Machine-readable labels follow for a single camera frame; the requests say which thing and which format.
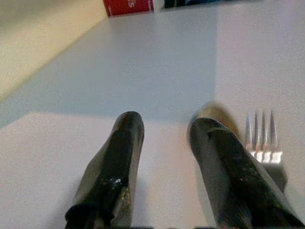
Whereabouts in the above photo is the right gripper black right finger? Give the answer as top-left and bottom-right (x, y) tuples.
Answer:
(188, 116), (305, 229)

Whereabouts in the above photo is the silver metal fork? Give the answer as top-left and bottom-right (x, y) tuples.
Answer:
(244, 109), (288, 194)

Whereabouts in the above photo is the dark box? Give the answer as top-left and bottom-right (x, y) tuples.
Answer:
(163, 0), (216, 9)

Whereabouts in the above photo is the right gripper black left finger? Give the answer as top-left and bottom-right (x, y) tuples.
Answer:
(64, 111), (145, 229)

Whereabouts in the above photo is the red cardboard box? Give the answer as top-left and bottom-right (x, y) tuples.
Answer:
(102, 0), (155, 17)

